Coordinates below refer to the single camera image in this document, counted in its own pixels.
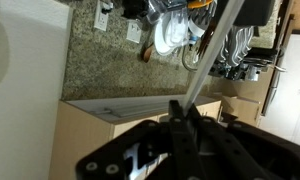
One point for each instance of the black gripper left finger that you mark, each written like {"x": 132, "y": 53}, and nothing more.
{"x": 140, "y": 150}

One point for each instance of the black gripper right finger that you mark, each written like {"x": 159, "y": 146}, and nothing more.
{"x": 250, "y": 150}

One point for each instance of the white plastic spoon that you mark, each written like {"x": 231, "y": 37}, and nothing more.
{"x": 211, "y": 51}

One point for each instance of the light wood upper cabinets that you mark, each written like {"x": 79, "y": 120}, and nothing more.
{"x": 80, "y": 133}

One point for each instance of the stainless steel refrigerator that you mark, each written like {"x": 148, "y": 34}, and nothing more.
{"x": 286, "y": 90}

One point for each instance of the brown wooden utensil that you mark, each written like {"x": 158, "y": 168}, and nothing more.
{"x": 148, "y": 52}

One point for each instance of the dish rack with dishes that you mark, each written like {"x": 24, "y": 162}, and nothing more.
{"x": 190, "y": 30}

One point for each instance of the white wall outlet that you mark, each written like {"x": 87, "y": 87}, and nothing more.
{"x": 101, "y": 18}
{"x": 134, "y": 31}

